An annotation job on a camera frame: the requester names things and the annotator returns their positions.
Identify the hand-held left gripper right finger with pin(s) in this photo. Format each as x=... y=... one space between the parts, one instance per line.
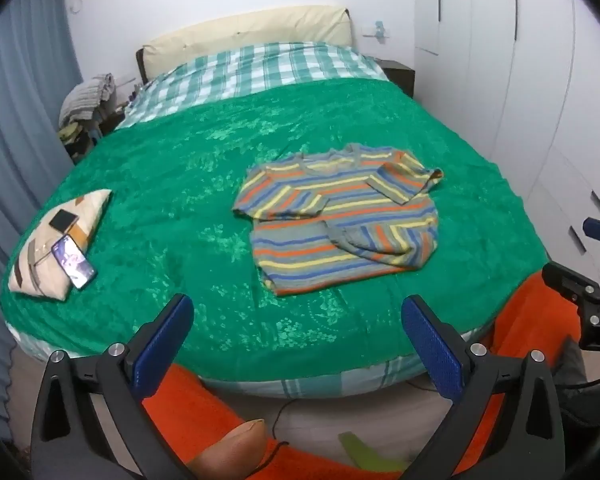
x=432 y=350

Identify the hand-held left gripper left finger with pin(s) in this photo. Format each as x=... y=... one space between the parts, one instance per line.
x=162 y=345

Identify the striped knit sweater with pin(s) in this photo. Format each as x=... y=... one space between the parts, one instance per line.
x=330 y=220

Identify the pile of grey clothes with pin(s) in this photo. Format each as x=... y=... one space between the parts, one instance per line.
x=87 y=95

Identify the person's left hand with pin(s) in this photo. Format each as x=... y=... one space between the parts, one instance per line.
x=230 y=452

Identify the person's orange fleece clothing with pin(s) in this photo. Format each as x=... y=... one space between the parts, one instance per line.
x=195 y=410

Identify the smartphone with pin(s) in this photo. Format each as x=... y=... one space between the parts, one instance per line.
x=72 y=262

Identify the beige patterned pillow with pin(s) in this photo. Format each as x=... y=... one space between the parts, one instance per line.
x=35 y=270

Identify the small black case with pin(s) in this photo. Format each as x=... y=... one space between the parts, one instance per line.
x=62 y=221

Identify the green fuzzy blanket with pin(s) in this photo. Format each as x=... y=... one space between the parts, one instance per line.
x=180 y=185

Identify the white wardrobe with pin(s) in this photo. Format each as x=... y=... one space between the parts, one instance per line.
x=530 y=85

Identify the cluttered dark bedside table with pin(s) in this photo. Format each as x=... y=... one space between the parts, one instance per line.
x=80 y=147

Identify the grey-blue curtain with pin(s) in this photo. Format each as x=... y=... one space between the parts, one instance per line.
x=15 y=110

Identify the cream padded headboard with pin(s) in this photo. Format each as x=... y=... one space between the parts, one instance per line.
x=240 y=27

